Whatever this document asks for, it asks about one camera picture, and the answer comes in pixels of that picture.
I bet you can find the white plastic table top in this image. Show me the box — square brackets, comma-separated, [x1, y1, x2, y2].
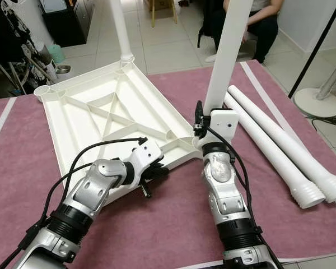
[34, 59, 206, 206]

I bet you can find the pink table cloth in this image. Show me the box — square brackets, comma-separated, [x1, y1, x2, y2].
[0, 60, 336, 269]

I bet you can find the long white tape strip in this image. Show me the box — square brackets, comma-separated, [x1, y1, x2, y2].
[240, 61, 336, 217]
[0, 96, 18, 155]

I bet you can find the seated person in white shirt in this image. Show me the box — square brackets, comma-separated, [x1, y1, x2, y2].
[199, 0, 285, 64]

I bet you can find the white standing fan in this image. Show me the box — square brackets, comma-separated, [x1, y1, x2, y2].
[294, 53, 336, 120]

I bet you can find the black slanted pole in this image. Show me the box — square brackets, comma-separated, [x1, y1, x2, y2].
[288, 0, 336, 99]

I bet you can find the metal pet bowl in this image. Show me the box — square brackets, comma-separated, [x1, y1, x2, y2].
[55, 64, 72, 75]

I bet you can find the black cabinet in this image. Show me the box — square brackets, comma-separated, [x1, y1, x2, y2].
[38, 0, 95, 49]

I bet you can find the white black-framed box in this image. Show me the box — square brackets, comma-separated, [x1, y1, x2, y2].
[40, 0, 68, 13]

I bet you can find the clothes rack with dark clothes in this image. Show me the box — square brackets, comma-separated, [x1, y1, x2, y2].
[0, 0, 52, 97]

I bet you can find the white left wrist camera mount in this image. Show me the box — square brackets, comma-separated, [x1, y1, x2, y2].
[130, 139, 165, 172]

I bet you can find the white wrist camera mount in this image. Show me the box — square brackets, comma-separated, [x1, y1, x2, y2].
[203, 109, 240, 144]
[130, 139, 165, 172]

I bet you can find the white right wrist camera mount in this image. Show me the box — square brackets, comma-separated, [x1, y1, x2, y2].
[203, 109, 240, 144]

